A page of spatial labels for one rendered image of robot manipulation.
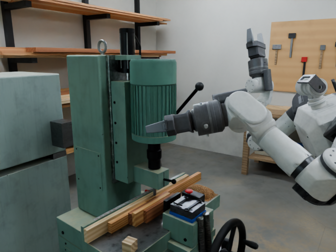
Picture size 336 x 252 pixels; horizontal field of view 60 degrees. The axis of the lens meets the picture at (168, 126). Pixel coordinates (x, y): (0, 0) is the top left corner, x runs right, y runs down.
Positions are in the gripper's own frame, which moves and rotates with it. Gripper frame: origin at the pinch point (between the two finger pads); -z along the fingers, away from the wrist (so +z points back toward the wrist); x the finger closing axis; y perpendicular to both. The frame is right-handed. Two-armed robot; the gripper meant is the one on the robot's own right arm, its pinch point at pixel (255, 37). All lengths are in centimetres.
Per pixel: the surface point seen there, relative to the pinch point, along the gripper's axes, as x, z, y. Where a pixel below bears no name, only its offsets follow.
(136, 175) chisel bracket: 49, 58, 35
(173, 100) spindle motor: 47, 30, 13
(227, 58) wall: -249, -68, 157
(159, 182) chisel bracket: 47, 61, 24
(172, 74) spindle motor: 50, 21, 10
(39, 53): 9, -47, 205
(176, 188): 30, 66, 31
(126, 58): 57, 12, 26
